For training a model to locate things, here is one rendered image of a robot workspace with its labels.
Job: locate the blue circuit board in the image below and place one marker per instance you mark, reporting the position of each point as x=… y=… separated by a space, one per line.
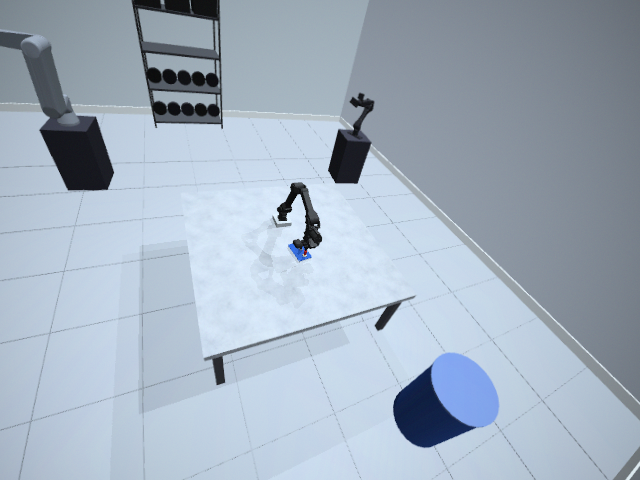
x=300 y=253

